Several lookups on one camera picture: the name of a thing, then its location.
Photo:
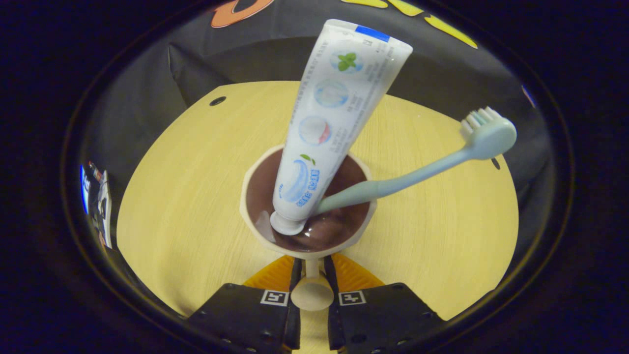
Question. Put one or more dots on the white side table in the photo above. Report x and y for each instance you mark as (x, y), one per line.
(105, 216)

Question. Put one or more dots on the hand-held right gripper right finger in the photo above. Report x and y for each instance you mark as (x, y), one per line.
(335, 324)

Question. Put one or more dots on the white toothpaste tube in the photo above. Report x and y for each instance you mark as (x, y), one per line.
(339, 98)

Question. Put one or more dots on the computer monitor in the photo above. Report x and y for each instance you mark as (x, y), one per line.
(84, 191)

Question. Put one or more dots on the pale green toothbrush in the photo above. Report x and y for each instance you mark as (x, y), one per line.
(393, 184)

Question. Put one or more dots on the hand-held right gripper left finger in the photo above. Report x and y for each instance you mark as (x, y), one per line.
(294, 319)

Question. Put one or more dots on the red bottle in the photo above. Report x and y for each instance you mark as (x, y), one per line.
(96, 172)

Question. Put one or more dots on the wooden desktop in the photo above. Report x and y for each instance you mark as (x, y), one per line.
(186, 196)

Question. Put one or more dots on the beige cup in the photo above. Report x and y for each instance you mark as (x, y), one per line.
(334, 231)

